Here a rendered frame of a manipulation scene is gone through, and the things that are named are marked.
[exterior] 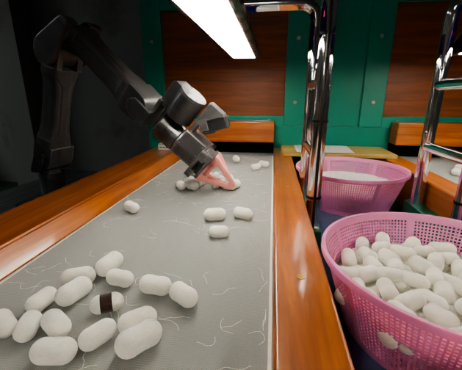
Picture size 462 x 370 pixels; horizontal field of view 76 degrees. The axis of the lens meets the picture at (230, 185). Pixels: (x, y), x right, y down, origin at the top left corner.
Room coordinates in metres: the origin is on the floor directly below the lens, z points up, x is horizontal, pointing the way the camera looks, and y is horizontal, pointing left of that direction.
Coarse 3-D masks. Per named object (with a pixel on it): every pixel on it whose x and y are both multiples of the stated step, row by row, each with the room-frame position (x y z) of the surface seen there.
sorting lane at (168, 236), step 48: (144, 192) 0.61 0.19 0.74; (192, 192) 0.61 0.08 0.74; (240, 192) 0.61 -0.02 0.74; (96, 240) 0.39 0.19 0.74; (144, 240) 0.39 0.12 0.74; (192, 240) 0.39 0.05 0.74; (240, 240) 0.39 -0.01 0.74; (0, 288) 0.28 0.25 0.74; (96, 288) 0.28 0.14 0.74; (240, 288) 0.28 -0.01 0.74; (48, 336) 0.21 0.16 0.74; (192, 336) 0.21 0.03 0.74; (240, 336) 0.21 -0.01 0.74
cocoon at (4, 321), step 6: (0, 312) 0.22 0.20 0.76; (6, 312) 0.22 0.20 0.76; (0, 318) 0.21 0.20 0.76; (6, 318) 0.21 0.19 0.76; (12, 318) 0.21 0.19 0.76; (0, 324) 0.20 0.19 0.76; (6, 324) 0.21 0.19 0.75; (12, 324) 0.21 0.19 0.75; (0, 330) 0.20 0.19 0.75; (6, 330) 0.20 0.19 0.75; (12, 330) 0.21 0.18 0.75; (0, 336) 0.20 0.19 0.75; (6, 336) 0.20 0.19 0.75
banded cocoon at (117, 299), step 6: (114, 294) 0.24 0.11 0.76; (120, 294) 0.25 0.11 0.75; (90, 300) 0.24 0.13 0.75; (96, 300) 0.23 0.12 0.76; (114, 300) 0.24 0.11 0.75; (120, 300) 0.24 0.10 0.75; (90, 306) 0.23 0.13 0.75; (96, 306) 0.23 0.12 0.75; (114, 306) 0.24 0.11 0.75; (120, 306) 0.24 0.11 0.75; (96, 312) 0.23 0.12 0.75
